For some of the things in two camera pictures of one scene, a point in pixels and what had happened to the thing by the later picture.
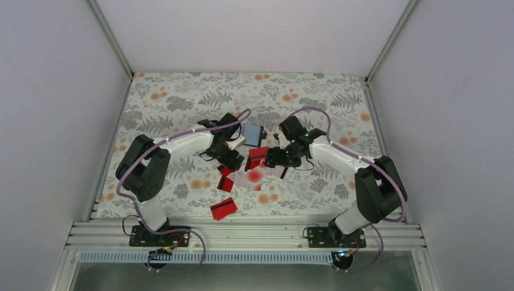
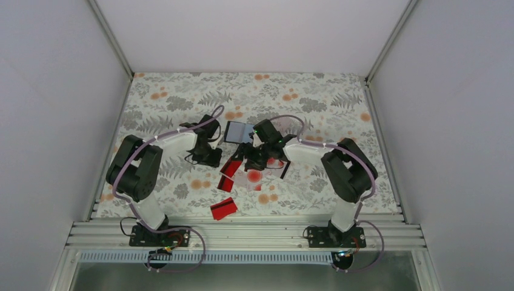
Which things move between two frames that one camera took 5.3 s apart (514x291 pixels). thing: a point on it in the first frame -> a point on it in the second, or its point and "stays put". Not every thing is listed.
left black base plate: [140, 237] stays put
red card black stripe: [223, 208] stays put
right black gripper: [275, 159] -> [245, 152]
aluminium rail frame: [109, 242] stays put
